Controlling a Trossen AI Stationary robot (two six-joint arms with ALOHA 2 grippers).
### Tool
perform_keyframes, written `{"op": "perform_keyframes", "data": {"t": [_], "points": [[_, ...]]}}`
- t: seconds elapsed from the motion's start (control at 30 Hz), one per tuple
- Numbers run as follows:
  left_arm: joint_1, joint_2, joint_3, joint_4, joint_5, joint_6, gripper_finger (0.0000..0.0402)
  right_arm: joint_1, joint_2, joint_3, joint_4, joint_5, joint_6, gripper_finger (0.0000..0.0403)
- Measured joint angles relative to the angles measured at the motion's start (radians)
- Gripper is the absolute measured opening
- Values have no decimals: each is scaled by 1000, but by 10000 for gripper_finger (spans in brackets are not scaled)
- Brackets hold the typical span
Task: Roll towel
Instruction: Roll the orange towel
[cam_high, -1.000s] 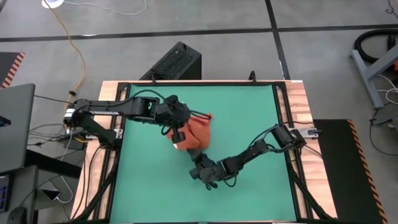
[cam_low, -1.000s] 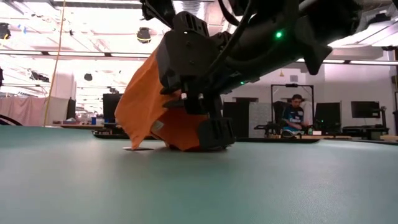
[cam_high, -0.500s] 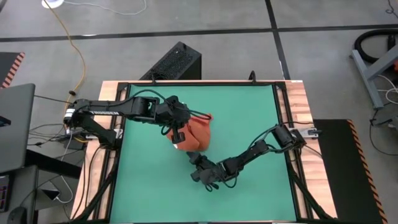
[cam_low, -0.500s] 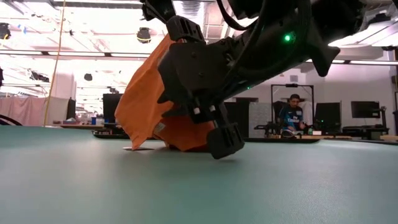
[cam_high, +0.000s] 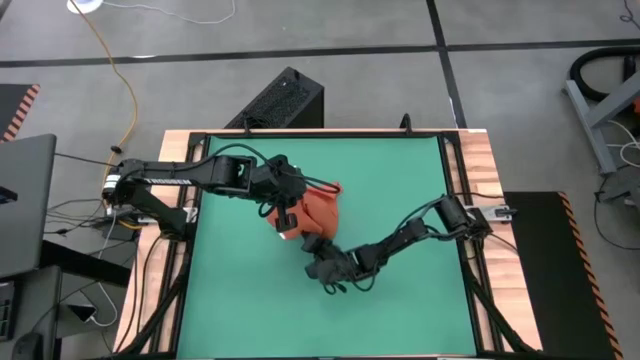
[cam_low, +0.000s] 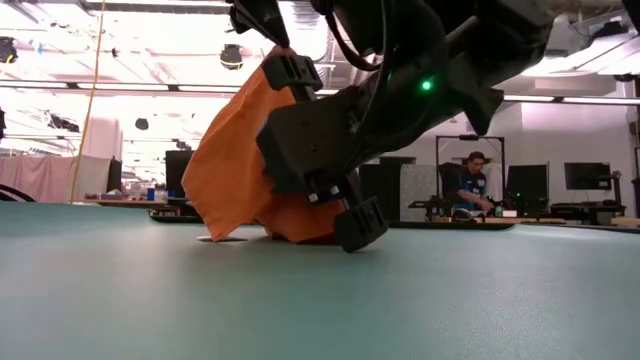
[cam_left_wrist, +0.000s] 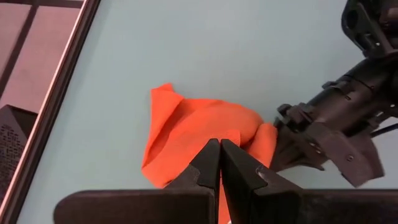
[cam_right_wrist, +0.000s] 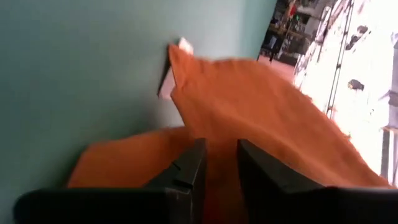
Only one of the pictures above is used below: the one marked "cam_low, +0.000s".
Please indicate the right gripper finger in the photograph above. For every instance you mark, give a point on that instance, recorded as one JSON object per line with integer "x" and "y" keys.
{"x": 360, "y": 227}
{"x": 292, "y": 72}

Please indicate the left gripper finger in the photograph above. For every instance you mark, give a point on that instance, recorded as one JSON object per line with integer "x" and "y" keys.
{"x": 260, "y": 17}

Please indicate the orange towel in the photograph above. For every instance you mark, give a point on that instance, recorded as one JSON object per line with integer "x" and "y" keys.
{"x": 225, "y": 165}

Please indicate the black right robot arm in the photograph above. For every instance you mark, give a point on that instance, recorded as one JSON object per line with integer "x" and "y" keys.
{"x": 425, "y": 40}

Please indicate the black partition panel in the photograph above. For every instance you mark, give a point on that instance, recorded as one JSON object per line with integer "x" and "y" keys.
{"x": 382, "y": 192}

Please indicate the grey partition panel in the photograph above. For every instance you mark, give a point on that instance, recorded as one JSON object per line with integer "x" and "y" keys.
{"x": 419, "y": 192}

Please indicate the green table mat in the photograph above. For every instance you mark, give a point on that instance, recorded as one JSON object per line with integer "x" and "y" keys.
{"x": 320, "y": 300}

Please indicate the person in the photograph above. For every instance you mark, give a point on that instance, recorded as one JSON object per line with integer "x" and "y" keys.
{"x": 472, "y": 187}

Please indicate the wooden robot station table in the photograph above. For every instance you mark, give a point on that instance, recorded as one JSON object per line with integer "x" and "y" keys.
{"x": 500, "y": 220}

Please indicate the black computer monitor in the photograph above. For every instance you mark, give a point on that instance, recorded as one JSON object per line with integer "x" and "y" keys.
{"x": 527, "y": 182}
{"x": 587, "y": 176}
{"x": 177, "y": 172}

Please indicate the black flat tray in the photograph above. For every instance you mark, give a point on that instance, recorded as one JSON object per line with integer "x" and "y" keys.
{"x": 175, "y": 218}

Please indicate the small black ceiling dome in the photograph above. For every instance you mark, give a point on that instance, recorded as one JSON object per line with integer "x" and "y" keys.
{"x": 141, "y": 123}

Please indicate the blue cup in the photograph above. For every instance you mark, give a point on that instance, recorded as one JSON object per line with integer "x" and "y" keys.
{"x": 150, "y": 194}

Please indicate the wooden workbench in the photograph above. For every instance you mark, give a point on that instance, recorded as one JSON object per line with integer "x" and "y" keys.
{"x": 125, "y": 202}

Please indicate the narrow black panel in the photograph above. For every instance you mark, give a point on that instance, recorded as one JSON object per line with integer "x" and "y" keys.
{"x": 114, "y": 175}

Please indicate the black desk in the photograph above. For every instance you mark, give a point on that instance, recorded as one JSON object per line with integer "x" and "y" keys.
{"x": 587, "y": 210}

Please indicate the black ceiling equipment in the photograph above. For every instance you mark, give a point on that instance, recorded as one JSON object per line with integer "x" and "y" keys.
{"x": 7, "y": 50}

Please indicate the pink curtain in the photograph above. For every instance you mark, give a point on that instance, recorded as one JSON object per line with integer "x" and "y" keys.
{"x": 40, "y": 177}

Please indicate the black metal frame stand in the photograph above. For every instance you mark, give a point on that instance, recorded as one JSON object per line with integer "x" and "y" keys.
{"x": 470, "y": 137}

